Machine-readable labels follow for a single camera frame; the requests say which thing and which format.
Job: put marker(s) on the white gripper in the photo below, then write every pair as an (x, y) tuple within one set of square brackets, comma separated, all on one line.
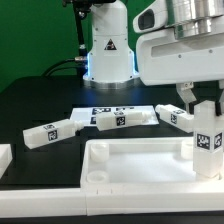
[(181, 43)]

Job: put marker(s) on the white desk top tray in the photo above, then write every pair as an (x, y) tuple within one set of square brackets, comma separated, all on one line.
[(147, 161)]

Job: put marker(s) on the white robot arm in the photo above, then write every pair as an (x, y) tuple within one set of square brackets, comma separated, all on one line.
[(110, 60)]

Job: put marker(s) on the white marker sheet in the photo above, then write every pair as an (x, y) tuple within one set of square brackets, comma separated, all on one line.
[(87, 115)]

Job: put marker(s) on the white left fence block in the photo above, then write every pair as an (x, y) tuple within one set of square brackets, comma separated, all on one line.
[(5, 157)]

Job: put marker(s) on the white front fence rail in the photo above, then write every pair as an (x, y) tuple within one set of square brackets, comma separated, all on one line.
[(124, 199)]

